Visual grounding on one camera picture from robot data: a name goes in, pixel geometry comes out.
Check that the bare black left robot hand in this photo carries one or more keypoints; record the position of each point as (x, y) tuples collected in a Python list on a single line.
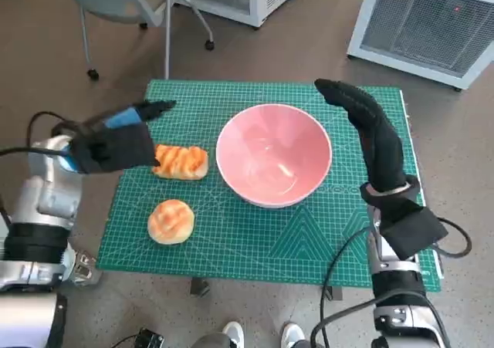
[(123, 118)]

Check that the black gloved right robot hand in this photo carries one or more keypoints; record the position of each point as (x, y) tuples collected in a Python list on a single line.
[(380, 147)]

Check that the long striped toy bread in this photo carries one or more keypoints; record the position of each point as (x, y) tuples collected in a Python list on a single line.
[(181, 161)]

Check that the pink bowl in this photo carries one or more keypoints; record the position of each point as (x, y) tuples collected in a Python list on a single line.
[(270, 147)]

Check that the round toy bread bun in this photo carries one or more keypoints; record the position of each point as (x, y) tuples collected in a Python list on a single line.
[(171, 220)]

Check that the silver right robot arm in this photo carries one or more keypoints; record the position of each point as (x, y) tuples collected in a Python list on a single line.
[(397, 286)]

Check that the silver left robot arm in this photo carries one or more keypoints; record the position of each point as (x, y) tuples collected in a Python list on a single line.
[(42, 193)]

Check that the white metal pole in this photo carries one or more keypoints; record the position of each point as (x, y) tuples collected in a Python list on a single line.
[(168, 28)]

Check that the person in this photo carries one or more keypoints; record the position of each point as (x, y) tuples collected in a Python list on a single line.
[(85, 267)]

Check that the green cutting mat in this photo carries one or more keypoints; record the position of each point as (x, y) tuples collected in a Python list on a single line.
[(239, 244)]

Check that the white shoe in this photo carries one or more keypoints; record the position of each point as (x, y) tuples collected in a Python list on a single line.
[(292, 334), (233, 334)]

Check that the black device on floor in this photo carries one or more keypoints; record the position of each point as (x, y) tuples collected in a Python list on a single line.
[(150, 339)]

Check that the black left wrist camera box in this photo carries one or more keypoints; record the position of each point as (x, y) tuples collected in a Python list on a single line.
[(116, 151)]

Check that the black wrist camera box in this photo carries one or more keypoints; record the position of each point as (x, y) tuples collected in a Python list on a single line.
[(413, 228), (116, 151)]

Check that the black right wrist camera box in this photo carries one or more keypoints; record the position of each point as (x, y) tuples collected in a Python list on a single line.
[(413, 228)]

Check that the dark table leg bracket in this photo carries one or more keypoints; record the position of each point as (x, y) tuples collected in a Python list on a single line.
[(200, 286), (333, 293)]

